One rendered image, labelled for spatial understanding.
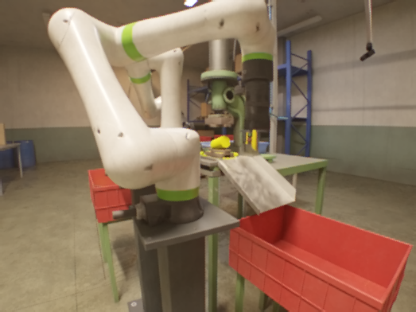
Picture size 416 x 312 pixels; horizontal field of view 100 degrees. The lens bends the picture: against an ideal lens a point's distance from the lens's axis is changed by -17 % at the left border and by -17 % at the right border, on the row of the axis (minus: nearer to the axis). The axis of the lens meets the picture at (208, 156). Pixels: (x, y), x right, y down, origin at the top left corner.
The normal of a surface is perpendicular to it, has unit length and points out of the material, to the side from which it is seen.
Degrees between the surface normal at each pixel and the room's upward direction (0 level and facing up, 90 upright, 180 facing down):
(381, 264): 90
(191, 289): 90
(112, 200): 90
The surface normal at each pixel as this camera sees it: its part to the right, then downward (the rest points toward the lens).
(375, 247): -0.83, 0.07
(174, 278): 0.47, 0.11
